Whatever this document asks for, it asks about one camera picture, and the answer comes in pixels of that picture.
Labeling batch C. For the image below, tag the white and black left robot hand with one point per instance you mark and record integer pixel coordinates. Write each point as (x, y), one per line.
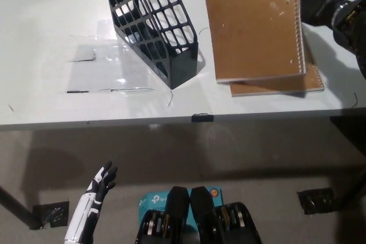
(95, 195)

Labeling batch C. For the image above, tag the brown spiral notebook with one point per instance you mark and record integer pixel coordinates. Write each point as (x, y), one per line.
(271, 89)
(251, 27)

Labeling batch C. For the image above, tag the black lattice book holder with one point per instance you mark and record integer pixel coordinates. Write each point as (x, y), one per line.
(183, 69)

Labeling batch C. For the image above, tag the black taped foot plate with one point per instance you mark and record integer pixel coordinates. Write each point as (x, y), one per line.
(314, 201)
(54, 212)

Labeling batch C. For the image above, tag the teal tp-link cardboard box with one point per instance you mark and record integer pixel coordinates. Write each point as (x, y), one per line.
(151, 201)

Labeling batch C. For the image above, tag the black table leg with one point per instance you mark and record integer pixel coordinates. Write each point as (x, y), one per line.
(351, 189)
(14, 205)

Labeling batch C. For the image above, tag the black robot legs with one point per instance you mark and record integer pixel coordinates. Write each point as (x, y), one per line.
(177, 212)

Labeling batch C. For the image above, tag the transparent plastic sheet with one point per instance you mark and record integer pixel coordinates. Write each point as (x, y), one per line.
(94, 75)

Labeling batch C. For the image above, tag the small black table edge clip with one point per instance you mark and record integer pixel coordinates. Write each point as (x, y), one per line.
(203, 117)

